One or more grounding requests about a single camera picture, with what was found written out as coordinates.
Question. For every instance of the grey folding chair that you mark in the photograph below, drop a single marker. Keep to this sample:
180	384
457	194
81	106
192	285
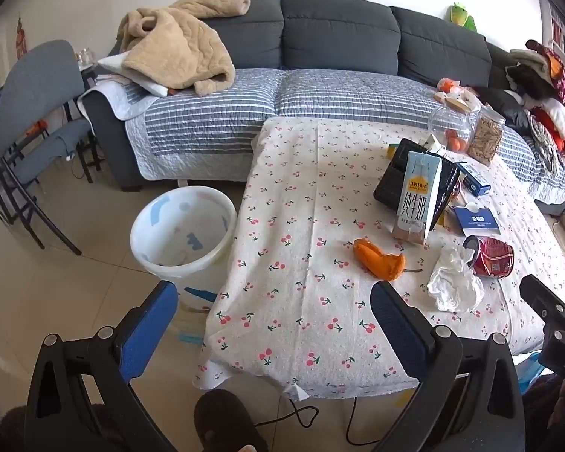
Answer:
33	80

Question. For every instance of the glass jar with oranges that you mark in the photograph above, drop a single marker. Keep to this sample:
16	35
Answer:
445	120

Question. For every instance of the green plush toy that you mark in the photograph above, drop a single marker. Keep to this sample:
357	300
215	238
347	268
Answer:
461	15

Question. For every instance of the white tissue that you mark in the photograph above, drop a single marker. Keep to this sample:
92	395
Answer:
454	282

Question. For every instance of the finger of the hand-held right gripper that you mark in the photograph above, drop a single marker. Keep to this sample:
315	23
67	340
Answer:
539	294

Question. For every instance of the beige fleece blanket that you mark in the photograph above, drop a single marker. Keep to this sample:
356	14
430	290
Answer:
179	52

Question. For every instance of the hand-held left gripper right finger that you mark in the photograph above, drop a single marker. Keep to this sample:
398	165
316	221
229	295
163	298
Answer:
398	327

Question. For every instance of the pile of clothes and toys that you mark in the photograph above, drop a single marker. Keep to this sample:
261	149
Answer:
541	84

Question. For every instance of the dark fuzzy slipper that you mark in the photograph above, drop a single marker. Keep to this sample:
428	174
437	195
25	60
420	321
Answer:
226	419

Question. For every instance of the orange peel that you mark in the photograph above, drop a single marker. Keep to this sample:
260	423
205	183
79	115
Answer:
376	259

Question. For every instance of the person's dark fuzzy pants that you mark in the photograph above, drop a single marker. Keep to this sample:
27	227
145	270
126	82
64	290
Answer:
555	414

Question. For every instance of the clear jar of seeds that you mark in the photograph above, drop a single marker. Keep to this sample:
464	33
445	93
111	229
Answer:
485	139

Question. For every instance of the red drink can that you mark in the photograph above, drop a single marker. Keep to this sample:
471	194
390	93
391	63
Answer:
494	256

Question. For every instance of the dark grey sofa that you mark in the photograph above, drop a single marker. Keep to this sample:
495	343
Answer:
339	33

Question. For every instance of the blue plastic stool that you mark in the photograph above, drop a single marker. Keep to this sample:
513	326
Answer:
529	381

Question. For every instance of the tall milk carton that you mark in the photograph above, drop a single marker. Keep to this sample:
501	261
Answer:
416	202

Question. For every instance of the cherry print tablecloth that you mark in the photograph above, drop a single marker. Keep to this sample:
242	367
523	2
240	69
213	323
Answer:
301	188

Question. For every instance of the white pillow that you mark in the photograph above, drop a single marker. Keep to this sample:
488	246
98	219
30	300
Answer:
115	63

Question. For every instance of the black side table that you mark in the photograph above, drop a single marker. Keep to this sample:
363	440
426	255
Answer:
87	75

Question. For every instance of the blue box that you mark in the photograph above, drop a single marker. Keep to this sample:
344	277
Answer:
475	183

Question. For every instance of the white plastic trash bin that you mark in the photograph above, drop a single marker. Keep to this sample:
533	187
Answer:
169	235

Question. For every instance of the orange and white plush toy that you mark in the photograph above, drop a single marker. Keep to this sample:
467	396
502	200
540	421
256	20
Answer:
447	87

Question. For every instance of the blue and white card packet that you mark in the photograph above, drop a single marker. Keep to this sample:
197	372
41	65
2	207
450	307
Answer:
475	220

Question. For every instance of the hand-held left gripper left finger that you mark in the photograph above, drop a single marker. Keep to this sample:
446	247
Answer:
146	334

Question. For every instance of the red wall ornament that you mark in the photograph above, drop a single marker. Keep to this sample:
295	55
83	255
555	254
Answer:
21	35

